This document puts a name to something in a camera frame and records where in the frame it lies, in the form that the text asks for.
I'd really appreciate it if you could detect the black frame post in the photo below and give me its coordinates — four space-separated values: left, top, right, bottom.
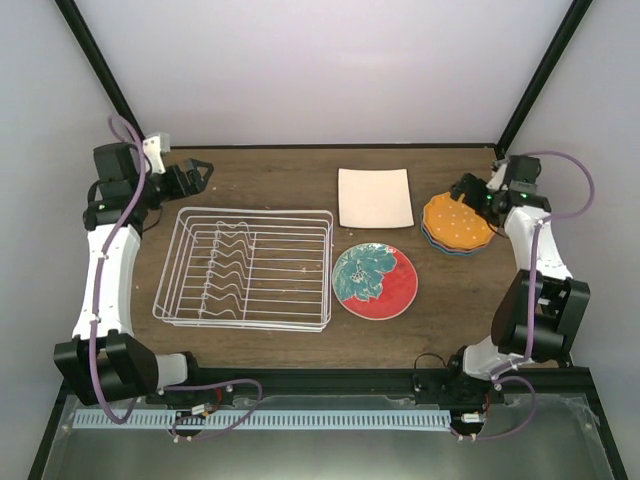
54 0 144 136
494 0 593 158

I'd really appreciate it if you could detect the left black frame post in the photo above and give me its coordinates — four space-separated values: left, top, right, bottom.
54 0 144 136

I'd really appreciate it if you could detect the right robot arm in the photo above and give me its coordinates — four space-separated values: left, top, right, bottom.
444 152 590 403

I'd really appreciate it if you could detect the pink polka dot plate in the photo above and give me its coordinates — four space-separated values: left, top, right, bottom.
421 218 495 250

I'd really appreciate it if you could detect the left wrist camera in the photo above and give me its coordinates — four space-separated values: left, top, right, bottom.
142 132 171 174

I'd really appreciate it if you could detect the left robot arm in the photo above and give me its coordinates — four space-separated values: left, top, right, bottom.
53 138 214 405

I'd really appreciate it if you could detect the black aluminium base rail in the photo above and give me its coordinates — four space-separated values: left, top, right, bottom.
164 366 591 406

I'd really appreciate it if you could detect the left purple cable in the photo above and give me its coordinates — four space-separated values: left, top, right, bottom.
87 113 151 426

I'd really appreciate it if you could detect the square cream plate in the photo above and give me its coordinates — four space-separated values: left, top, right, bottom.
338 168 414 229

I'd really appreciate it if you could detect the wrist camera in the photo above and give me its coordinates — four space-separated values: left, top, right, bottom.
486 159 508 192
142 132 171 174

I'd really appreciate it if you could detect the red and teal plate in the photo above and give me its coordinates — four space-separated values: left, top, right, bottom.
331 243 419 321

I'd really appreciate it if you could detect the right black frame post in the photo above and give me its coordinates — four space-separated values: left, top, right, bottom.
494 0 593 158

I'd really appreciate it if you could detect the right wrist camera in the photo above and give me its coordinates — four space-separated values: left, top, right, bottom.
486 159 508 192

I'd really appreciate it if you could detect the white slotted cable duct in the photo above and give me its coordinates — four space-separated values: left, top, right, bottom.
72 409 452 430

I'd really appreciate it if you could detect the orange polka dot plate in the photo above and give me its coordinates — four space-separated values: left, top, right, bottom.
421 193 495 255

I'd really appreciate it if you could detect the white wire dish rack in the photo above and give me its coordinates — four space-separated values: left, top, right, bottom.
152 207 334 333

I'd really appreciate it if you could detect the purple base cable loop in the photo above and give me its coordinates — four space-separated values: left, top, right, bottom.
169 380 265 443

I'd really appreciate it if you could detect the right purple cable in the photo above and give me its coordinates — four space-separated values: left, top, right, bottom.
469 149 597 442

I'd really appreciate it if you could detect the teal polka dot plate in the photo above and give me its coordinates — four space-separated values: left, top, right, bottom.
427 238 487 257

